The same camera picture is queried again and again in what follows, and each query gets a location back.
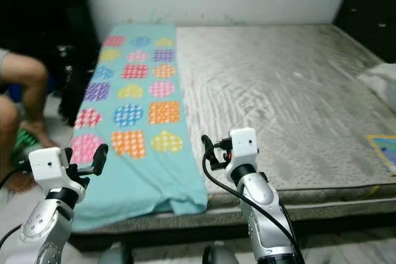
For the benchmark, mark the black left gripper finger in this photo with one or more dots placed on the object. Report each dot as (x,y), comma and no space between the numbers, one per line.
(101,157)
(68,152)

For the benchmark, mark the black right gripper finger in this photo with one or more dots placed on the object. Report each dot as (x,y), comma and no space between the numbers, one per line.
(208,148)

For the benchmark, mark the teal blanket with colourful shapes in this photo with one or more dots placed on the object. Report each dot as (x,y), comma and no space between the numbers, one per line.
(142,174)

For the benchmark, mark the blue and yellow picture book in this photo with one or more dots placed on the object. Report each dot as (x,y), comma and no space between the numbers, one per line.
(385,151)

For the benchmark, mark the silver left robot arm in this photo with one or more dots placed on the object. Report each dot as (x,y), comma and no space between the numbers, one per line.
(46,227)

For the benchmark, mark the black bag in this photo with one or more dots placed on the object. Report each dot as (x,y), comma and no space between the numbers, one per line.
(77,91)

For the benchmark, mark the seated person in grey shorts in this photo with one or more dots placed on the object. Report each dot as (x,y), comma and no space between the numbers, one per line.
(25,85)

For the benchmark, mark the blue plastic container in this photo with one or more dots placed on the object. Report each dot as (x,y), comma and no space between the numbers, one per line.
(13,91)

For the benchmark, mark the grey patterned quilted mattress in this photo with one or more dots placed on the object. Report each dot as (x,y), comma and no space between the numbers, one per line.
(278,91)

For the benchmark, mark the white pillow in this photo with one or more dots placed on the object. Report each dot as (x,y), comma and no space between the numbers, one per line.
(380,85)

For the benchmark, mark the black tufted headboard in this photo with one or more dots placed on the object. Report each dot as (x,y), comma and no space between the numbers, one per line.
(368,10)

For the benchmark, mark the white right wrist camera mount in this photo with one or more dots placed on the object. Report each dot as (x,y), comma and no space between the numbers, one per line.
(244,146)

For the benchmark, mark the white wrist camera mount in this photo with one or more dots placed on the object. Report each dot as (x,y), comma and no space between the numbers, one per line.
(244,146)
(48,164)

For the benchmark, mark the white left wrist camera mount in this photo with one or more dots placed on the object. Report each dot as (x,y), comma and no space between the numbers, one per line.
(48,164)

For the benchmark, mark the dark bed frame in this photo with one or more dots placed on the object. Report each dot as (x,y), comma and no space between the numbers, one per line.
(161,238)

